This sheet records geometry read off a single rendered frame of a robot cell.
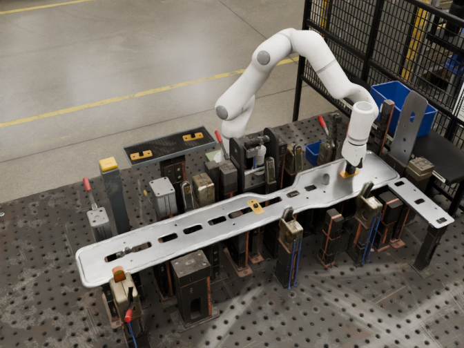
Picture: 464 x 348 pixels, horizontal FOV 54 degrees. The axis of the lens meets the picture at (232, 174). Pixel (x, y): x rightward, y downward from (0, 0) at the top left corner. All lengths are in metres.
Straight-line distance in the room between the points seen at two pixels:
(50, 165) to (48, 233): 1.63
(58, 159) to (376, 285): 2.73
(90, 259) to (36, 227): 0.67
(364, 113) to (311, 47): 0.32
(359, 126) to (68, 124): 3.00
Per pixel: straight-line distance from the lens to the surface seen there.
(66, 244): 2.22
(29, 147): 4.14
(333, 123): 2.02
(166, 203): 1.78
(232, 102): 2.06
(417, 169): 2.08
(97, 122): 4.25
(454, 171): 2.17
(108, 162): 1.86
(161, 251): 1.70
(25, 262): 2.22
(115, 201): 1.96
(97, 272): 1.69
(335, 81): 1.81
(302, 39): 1.81
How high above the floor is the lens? 2.29
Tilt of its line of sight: 41 degrees down
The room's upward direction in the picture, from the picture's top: straight up
